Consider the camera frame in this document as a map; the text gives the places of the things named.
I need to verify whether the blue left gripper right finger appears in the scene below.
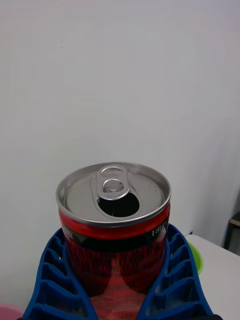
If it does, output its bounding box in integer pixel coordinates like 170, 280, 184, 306
137, 223, 214, 320

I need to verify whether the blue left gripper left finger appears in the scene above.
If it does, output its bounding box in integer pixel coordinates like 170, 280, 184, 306
22, 227, 100, 320

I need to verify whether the red drink can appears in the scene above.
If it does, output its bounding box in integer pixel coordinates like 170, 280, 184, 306
55, 161, 172, 320

